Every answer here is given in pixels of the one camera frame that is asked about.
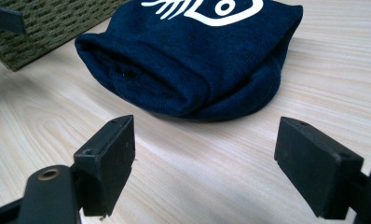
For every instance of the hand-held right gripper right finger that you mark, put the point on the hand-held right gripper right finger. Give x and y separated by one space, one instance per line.
314 165

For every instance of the navy blue printed garment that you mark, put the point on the navy blue printed garment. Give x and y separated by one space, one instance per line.
193 59

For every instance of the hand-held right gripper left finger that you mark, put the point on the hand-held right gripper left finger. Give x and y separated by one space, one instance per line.
107 168

